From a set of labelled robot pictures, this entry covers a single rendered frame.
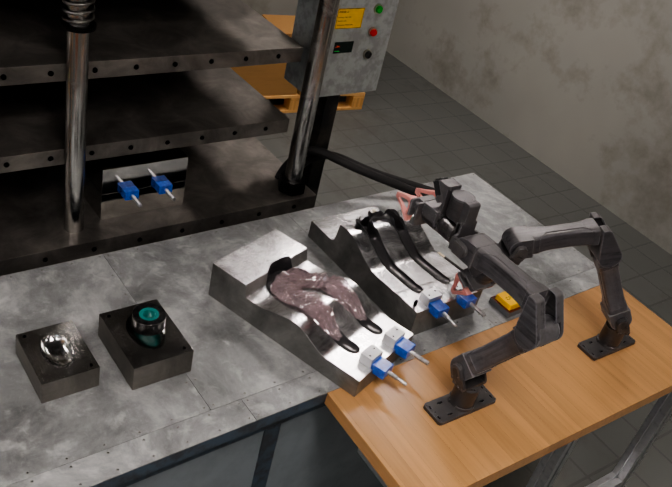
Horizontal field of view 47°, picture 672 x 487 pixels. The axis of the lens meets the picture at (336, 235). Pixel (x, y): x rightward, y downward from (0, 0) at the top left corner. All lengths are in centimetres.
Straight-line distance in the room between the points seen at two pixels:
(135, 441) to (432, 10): 469
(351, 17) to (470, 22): 313
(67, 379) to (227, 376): 37
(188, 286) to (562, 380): 106
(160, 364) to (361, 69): 135
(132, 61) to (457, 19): 387
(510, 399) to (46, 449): 113
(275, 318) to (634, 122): 328
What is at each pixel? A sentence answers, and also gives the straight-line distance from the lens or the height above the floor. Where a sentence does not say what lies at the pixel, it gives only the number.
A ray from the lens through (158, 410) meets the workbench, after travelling 183.
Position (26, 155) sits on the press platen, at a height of 104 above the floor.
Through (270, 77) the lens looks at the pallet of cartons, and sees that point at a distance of 483.
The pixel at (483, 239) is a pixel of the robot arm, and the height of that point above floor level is 123.
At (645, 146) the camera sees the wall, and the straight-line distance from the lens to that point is 485.
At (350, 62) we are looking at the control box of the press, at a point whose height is 119.
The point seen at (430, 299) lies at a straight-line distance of 213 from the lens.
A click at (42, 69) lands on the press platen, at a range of 211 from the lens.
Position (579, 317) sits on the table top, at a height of 80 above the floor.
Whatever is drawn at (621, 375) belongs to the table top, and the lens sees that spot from 237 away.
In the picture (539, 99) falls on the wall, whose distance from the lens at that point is 529.
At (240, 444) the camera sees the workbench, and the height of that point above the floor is 65.
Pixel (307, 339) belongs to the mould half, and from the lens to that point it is 195.
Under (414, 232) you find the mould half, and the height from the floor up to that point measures 92.
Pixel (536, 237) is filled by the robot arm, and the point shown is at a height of 117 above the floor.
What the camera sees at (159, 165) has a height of 95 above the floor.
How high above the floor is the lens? 217
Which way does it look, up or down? 34 degrees down
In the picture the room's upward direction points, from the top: 14 degrees clockwise
